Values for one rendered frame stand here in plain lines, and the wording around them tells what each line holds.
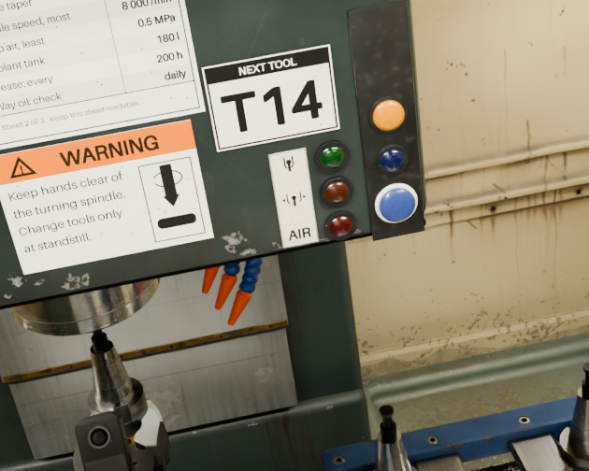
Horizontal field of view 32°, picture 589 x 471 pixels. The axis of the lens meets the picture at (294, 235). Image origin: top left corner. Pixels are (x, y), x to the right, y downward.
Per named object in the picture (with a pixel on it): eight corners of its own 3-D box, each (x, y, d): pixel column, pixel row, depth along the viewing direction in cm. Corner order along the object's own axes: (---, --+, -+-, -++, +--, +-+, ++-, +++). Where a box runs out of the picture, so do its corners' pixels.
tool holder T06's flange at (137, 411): (139, 387, 119) (135, 370, 118) (154, 417, 114) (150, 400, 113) (87, 406, 117) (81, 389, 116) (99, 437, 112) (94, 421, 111)
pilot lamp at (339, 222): (356, 236, 85) (353, 213, 84) (330, 241, 85) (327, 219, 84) (354, 233, 85) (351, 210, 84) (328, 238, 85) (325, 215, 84)
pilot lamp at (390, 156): (408, 171, 83) (405, 147, 82) (380, 176, 83) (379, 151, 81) (406, 167, 83) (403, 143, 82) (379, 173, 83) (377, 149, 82)
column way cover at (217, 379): (306, 408, 173) (262, 134, 148) (26, 467, 170) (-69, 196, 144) (301, 392, 178) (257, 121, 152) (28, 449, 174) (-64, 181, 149)
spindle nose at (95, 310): (138, 239, 116) (116, 144, 110) (181, 305, 103) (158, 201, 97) (-1, 283, 112) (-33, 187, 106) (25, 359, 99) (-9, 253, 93)
